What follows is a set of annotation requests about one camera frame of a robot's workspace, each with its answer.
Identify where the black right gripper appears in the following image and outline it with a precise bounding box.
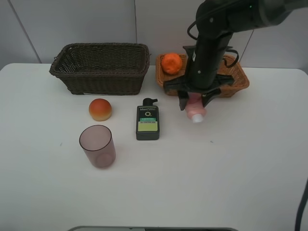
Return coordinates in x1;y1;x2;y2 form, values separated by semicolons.
163;46;234;111

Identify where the pink lotion bottle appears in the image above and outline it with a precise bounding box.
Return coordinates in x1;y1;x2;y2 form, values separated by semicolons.
185;93;206;123

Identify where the orange tangerine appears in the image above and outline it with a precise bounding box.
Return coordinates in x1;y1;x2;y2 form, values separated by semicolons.
161;53;182;75

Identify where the black men's lotion bottle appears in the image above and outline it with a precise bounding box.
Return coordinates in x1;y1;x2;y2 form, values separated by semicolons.
136;98;160;141

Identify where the translucent purple plastic cup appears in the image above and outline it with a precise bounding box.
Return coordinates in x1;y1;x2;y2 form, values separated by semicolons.
79;125;116;169

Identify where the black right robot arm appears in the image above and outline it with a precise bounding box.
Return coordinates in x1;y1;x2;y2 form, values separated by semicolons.
163;0;308;110

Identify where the light brown wicker basket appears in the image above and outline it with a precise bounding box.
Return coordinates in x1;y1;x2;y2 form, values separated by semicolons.
155;54;250;98

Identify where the orange round bread bun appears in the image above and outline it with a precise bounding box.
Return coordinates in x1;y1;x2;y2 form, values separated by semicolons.
89;99;112;121

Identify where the dark brown wicker basket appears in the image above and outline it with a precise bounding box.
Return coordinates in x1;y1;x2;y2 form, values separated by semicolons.
50;43;150;96

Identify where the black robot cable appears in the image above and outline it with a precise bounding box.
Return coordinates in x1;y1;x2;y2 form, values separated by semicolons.
295;178;308;231

